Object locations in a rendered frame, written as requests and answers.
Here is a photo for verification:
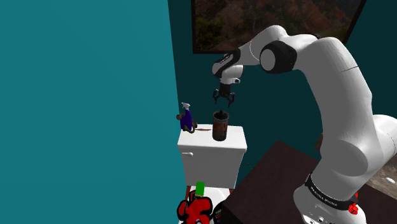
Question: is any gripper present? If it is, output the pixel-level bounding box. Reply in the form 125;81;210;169
212;82;236;108

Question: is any brown cylindrical holder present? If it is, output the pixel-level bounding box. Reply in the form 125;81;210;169
212;111;230;142

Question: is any brown curved figure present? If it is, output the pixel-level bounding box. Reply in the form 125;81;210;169
176;113;199;134

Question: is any purple spray bottle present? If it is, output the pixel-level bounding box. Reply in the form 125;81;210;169
180;102;193;131

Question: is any white toilet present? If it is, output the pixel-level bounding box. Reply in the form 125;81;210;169
177;123;248;224

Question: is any green box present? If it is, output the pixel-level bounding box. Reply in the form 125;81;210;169
195;181;206;199

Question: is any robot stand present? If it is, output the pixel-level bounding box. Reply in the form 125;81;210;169
221;140;397;224

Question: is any red and black toy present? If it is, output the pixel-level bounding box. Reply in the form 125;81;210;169
176;190;215;224

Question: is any black printed container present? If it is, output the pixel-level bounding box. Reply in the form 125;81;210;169
213;200;225;224

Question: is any framed landscape wall picture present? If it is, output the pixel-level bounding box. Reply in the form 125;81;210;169
191;0;367;55

